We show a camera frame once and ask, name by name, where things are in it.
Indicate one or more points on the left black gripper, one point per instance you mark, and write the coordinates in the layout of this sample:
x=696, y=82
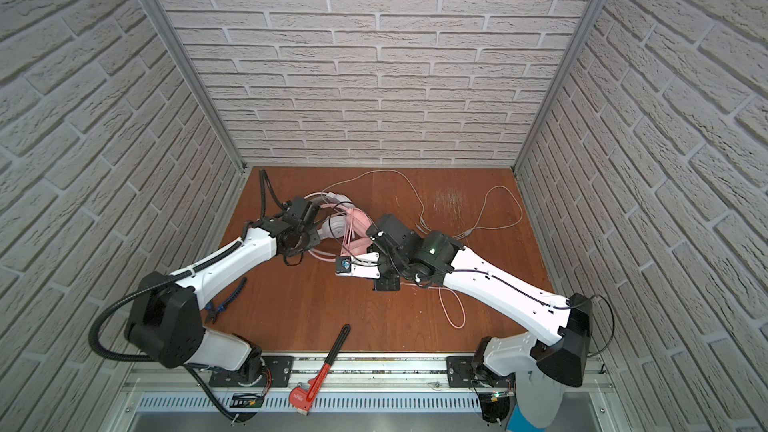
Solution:
x=299, y=252

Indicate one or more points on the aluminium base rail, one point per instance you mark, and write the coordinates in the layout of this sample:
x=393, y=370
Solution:
x=356, y=383

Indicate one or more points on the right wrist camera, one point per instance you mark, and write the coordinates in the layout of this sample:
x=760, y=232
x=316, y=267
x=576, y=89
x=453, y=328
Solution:
x=363, y=266

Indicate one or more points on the grey gloved hand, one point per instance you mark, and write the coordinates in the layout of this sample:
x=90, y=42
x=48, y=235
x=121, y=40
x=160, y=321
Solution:
x=538, y=401

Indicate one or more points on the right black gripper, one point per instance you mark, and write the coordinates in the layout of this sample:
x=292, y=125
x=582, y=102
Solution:
x=384, y=284

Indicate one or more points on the white headphones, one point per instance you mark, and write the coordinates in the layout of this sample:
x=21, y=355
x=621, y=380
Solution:
x=331, y=221

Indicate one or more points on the pink headphones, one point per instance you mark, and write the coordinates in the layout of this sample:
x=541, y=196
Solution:
x=359, y=222

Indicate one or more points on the blue black pliers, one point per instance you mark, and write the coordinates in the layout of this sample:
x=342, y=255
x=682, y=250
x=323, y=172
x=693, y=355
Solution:
x=213, y=310

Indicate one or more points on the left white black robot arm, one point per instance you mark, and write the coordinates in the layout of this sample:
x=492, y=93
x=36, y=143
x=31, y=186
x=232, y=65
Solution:
x=166, y=323

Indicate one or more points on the red black pipe wrench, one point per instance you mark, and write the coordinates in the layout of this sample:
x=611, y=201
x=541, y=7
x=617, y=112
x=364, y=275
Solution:
x=303, y=396

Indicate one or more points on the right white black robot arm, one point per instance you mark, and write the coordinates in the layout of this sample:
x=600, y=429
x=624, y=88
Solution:
x=558, y=329

